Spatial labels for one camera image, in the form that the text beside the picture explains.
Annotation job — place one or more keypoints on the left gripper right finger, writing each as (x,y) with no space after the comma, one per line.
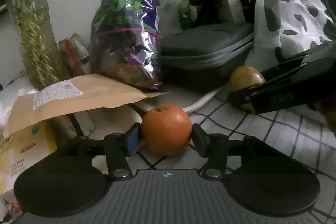
(216,148)

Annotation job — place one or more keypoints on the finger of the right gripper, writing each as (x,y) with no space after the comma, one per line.
(285,65)
(300,86)

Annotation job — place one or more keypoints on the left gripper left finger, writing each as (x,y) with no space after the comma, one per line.
(116,147)

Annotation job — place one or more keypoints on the orange fruit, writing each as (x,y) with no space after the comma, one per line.
(166,130)

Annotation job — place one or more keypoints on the yellow passion fruit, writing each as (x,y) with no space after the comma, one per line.
(243,81)

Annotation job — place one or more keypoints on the checkered white tablecloth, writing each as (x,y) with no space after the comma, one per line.
(303,139)

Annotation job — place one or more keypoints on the cow print cloth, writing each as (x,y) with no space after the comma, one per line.
(293,26)

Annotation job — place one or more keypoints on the white tray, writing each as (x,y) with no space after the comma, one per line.
(189,101)

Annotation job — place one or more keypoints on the brown paper envelope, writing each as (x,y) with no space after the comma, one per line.
(78,94)

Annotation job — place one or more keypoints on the black zipper case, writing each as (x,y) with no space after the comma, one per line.
(201,59)

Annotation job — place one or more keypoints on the yellow cardboard box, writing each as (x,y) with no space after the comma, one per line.
(22,150)

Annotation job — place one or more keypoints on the purple snack bag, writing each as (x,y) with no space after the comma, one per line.
(123,43)

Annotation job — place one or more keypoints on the bamboo plant right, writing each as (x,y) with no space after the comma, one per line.
(39,50)

